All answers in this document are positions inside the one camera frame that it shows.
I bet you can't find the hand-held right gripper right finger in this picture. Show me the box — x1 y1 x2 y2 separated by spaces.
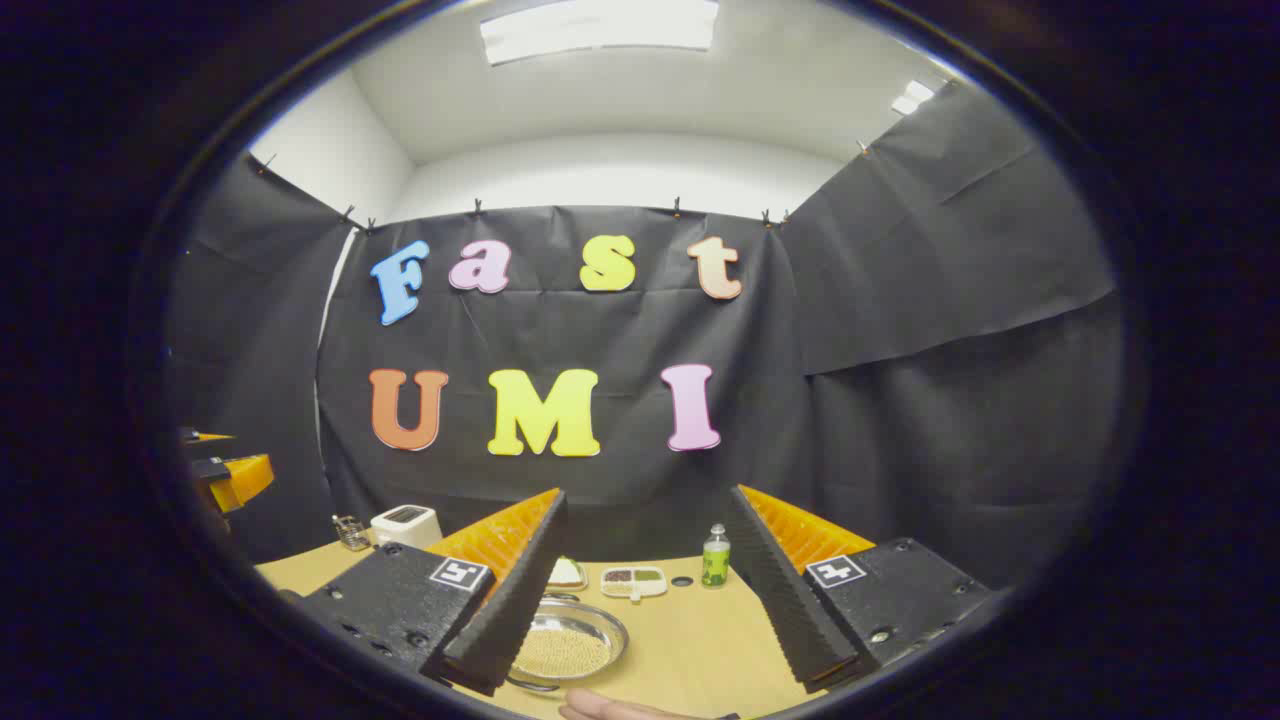
728 484 991 693

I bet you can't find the black backdrop cloth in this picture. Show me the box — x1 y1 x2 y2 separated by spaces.
165 80 1126 591

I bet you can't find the steel pot with black handle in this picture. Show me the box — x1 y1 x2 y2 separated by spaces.
507 595 629 693

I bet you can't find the white toaster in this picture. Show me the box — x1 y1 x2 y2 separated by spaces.
370 505 443 551

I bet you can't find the white divided dish with beans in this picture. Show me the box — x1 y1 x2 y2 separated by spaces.
601 566 668 601

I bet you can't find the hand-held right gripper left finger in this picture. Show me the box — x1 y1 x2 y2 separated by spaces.
300 487 569 698

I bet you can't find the green drink bottle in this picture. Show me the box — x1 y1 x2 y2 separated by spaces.
702 523 732 589

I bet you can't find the pile of yellow soybeans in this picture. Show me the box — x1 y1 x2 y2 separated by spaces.
515 627 611 679

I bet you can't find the large ceiling light panel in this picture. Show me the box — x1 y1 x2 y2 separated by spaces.
480 0 721 67

